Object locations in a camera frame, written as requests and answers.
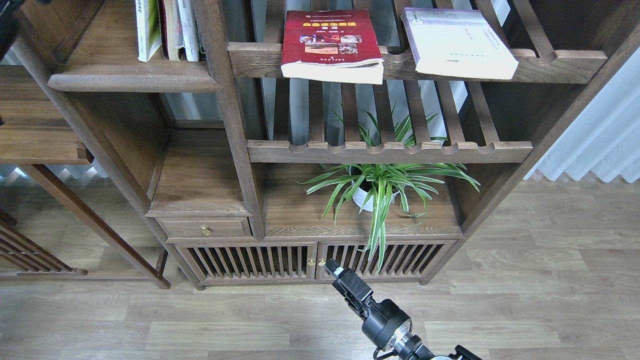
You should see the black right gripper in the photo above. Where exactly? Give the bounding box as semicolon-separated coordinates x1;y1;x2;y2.
325;259;413;351

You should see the yellow green cover book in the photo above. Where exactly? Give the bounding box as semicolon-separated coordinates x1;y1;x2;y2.
135;0;162;62

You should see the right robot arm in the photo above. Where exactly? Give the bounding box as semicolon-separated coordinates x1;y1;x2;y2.
324;259;479;360

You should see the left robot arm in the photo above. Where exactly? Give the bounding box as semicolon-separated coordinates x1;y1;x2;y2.
0;0;25;60

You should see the white plant pot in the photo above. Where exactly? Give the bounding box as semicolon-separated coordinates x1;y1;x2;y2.
351;180;401;212

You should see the green spider plant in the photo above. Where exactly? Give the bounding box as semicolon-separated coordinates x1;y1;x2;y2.
299;105;482;273

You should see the brass drawer knob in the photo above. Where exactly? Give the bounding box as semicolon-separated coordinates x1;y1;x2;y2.
200;224;211;237

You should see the dark wooden bookshelf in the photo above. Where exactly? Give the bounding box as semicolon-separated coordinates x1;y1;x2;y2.
13;0;639;289

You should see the red cover book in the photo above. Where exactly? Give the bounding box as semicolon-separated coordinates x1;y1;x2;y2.
280;9;384;85

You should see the white lavender book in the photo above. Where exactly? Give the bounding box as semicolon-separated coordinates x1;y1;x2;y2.
402;7;519;80

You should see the white curtain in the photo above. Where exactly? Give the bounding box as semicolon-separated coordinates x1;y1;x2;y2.
525;51;640;183

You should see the beige upright book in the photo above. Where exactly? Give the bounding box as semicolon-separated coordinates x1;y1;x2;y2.
164;0;184;61

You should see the wooden slatted rack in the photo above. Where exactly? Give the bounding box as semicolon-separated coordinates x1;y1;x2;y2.
0;210;89;276

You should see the white upright book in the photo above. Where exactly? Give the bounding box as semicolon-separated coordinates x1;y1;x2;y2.
177;0;201;62

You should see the dark red upright book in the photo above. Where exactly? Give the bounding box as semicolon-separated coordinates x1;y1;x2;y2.
157;0;169;60

